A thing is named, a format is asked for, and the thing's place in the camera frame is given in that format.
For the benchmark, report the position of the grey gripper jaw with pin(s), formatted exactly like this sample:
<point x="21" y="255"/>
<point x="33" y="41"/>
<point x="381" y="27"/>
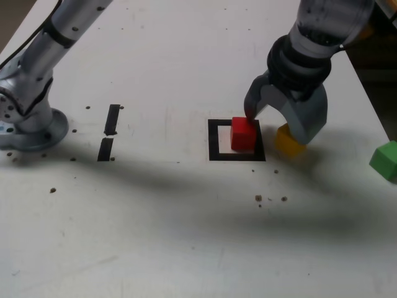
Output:
<point x="310" y="118"/>

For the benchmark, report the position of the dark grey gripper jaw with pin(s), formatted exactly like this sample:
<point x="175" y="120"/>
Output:
<point x="252" y="99"/>

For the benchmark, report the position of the yellow cube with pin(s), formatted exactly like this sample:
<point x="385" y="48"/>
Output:
<point x="287" y="142"/>

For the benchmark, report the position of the green cube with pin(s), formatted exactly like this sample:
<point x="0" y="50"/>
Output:
<point x="386" y="161"/>

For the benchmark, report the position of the black tape strip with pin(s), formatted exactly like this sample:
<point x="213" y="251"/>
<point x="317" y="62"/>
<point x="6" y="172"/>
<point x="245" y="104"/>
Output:
<point x="112" y="118"/>

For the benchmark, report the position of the red cube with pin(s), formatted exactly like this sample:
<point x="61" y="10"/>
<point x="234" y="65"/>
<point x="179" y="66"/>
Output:
<point x="243" y="135"/>

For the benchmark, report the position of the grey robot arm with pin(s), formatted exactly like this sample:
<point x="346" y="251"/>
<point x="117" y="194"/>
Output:
<point x="40" y="62"/>

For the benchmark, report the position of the black tape square outline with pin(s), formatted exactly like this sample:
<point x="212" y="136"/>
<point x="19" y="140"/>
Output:
<point x="213" y="139"/>

